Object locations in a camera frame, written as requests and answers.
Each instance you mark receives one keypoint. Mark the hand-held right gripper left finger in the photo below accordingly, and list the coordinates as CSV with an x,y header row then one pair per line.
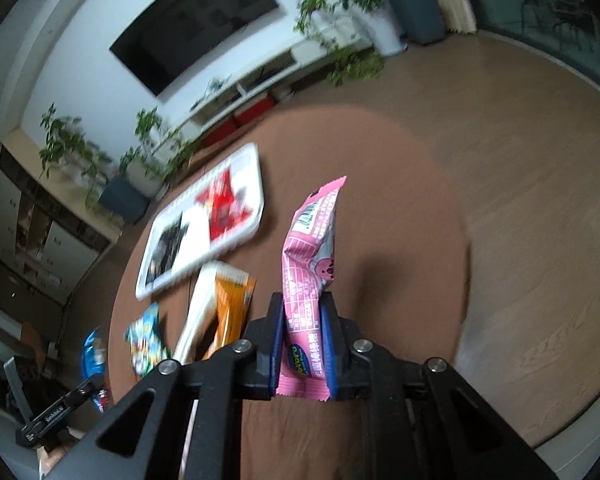
x,y
275,345

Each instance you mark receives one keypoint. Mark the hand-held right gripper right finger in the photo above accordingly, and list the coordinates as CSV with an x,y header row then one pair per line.
x,y
327,345

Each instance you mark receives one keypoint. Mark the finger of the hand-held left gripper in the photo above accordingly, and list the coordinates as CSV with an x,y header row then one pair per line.
x,y
87,390

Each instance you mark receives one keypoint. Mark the blue snack packet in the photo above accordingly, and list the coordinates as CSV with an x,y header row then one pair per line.
x,y
92,355

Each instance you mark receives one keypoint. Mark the orange snack packet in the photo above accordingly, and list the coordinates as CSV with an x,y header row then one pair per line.
x,y
232,305

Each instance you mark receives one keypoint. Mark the colourful cartoon snack packet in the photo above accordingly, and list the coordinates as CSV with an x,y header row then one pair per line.
x,y
147,340

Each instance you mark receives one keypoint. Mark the cream white snack packet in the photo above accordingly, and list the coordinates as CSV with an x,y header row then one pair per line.
x,y
200,310

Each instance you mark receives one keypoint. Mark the pink snack packet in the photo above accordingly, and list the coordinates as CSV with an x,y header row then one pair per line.
x,y
305,260

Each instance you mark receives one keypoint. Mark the white plastic tray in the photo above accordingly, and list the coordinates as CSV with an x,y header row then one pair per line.
x,y
195,220

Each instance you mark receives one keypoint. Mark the red snack packet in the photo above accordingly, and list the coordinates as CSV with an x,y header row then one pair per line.
x,y
225,205

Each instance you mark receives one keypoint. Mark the black snack packet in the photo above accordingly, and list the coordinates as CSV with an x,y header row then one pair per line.
x,y
165,245

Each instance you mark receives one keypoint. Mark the wooden shelf cabinet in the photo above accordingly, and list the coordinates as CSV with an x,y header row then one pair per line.
x,y
55,240

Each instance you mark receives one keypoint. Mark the slim tree in blue-grey pot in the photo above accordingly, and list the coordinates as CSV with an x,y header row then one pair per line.
x,y
122,200

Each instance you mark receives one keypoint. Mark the small plant in white pot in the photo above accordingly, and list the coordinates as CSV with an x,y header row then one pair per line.
x,y
147,182

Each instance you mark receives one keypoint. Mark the trailing vine plant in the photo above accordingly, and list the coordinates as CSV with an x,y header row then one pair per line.
x,y
355,65
180,160

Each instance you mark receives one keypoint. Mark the red storage box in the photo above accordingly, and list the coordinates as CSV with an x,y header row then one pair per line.
x,y
255,110
217,135

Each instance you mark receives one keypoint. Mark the white television cabinet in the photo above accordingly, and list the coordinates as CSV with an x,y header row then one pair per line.
x,y
285,60

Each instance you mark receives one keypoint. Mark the bushy plant in white pot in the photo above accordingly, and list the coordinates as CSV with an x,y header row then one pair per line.
x,y
387,35

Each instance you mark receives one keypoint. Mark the broad-leaf plant in dark pot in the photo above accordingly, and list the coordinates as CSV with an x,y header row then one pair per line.
x,y
420,15

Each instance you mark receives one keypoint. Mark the glass sliding door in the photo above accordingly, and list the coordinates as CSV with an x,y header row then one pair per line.
x,y
555,25

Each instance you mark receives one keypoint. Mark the black wall television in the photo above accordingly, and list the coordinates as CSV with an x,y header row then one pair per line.
x,y
195,25

